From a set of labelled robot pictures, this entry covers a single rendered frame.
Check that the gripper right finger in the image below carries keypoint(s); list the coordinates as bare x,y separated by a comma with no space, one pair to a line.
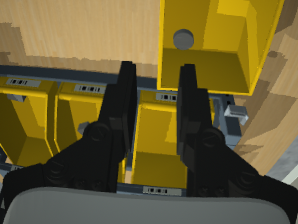
214,169

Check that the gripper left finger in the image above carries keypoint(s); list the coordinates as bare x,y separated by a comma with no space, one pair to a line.
87,162

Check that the dark grey case with handle slot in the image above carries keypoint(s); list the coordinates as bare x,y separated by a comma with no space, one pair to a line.
2,207

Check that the grey steel disc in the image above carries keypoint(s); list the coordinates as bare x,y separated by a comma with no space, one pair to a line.
183,39

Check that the yellow bin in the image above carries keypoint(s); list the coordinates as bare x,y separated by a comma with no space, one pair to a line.
231,42
155,162
22,135
75,104

